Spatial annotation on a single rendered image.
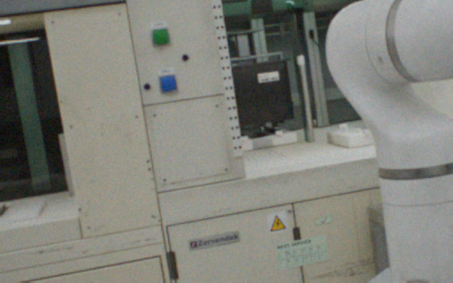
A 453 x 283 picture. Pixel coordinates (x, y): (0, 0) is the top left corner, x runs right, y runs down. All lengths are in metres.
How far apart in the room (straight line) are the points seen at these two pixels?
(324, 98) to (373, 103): 1.57
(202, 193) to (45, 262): 0.36
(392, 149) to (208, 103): 0.74
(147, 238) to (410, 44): 0.90
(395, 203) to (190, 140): 0.75
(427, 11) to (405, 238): 0.29
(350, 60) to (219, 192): 0.73
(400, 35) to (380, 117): 0.11
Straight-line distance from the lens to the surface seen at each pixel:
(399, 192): 0.98
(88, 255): 1.67
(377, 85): 1.01
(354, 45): 0.99
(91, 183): 1.64
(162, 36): 1.62
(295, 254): 1.72
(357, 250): 1.76
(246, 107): 2.18
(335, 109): 2.64
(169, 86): 1.62
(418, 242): 0.99
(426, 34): 0.92
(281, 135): 2.20
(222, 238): 1.68
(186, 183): 1.66
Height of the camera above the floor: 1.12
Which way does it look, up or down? 7 degrees down
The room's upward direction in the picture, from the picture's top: 8 degrees counter-clockwise
